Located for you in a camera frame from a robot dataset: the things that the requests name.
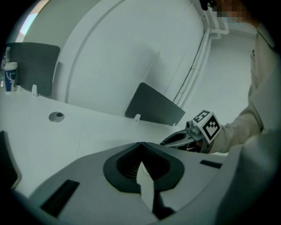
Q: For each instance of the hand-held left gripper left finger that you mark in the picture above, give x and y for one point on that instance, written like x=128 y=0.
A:
x=87 y=175

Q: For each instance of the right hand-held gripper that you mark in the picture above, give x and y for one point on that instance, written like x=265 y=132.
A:
x=208 y=125

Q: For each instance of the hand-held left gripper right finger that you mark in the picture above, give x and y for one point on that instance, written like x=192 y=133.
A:
x=193 y=173

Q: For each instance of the person's right forearm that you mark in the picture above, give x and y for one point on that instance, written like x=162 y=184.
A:
x=237 y=131

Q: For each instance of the dark desk divider panel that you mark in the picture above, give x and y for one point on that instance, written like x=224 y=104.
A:
x=153 y=105
x=37 y=66

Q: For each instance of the person's light hoodie torso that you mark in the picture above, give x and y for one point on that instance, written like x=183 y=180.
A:
x=263 y=88

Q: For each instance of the crumpled clear plastic wrap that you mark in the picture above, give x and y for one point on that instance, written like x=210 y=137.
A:
x=18 y=88

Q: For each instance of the blue white paper cup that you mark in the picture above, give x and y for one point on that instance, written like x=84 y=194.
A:
x=10 y=77

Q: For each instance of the person's head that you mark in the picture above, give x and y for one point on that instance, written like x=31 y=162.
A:
x=237 y=11

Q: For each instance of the clear water bottle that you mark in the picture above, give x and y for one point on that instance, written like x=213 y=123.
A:
x=6 y=56

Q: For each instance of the narrow window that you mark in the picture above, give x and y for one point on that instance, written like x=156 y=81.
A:
x=28 y=24

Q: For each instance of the white divider bracket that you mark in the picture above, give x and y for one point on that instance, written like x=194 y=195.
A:
x=34 y=90
x=136 y=117

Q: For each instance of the white wall conduit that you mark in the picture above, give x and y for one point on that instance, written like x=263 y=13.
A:
x=210 y=24

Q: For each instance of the black head camera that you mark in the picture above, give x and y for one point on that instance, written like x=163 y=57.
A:
x=207 y=4

